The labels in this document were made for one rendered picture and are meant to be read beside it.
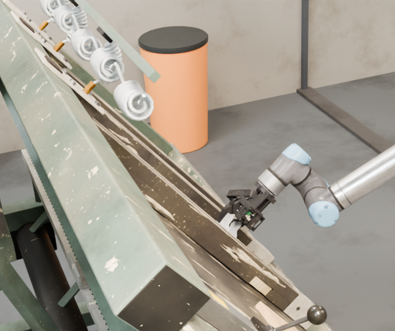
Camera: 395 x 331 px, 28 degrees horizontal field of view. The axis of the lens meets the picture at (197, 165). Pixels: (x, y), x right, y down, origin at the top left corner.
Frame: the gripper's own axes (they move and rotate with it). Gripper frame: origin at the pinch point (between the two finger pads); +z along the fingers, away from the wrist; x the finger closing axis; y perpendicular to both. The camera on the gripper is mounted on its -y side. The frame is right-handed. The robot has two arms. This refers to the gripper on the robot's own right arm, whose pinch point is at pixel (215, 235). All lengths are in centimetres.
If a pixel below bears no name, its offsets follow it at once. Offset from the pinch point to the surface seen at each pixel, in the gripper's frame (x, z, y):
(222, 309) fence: -45, -1, 76
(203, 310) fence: -48, 1, 76
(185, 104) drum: 114, -16, -274
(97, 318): -10.3, 40.4, 0.4
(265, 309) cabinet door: -1.8, 1.1, 38.4
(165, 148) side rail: 33, 0, -113
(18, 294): -37, 45, 3
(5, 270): -44, 42, 2
